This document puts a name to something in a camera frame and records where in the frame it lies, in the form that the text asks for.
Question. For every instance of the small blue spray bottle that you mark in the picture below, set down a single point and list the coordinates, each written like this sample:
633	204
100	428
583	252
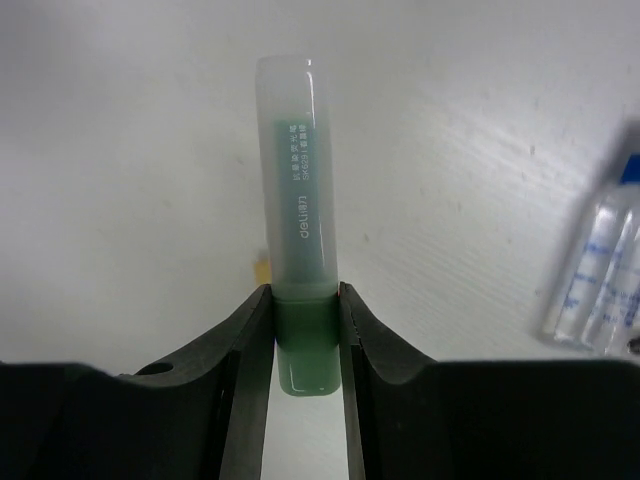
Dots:
594	304

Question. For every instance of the green highlighter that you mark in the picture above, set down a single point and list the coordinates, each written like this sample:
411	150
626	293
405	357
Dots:
297	172

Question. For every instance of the yellow eraser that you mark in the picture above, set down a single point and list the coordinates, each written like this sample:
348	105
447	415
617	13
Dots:
262	271

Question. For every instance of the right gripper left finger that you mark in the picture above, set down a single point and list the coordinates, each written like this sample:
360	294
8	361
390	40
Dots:
197	413

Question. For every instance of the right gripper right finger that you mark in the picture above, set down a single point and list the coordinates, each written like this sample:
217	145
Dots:
408	416

